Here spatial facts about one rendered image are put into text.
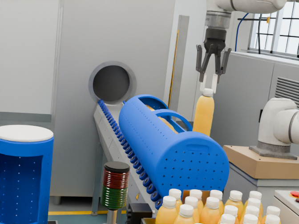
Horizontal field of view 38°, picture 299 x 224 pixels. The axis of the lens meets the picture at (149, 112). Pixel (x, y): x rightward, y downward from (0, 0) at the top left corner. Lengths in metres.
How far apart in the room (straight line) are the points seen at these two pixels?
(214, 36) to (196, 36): 5.48
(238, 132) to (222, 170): 2.65
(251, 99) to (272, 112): 2.02
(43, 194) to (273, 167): 1.07
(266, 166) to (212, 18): 0.73
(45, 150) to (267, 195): 1.03
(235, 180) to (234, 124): 2.19
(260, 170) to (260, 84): 2.08
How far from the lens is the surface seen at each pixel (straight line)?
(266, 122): 2.10
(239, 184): 2.15
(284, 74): 3.70
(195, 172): 1.59
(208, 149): 1.58
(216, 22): 1.58
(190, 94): 7.15
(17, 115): 6.67
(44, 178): 2.13
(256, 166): 1.95
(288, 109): 2.09
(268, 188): 2.05
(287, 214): 1.50
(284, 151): 2.12
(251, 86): 4.11
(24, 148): 2.03
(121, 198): 1.05
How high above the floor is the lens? 1.59
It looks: 11 degrees down
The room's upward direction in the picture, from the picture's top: 7 degrees clockwise
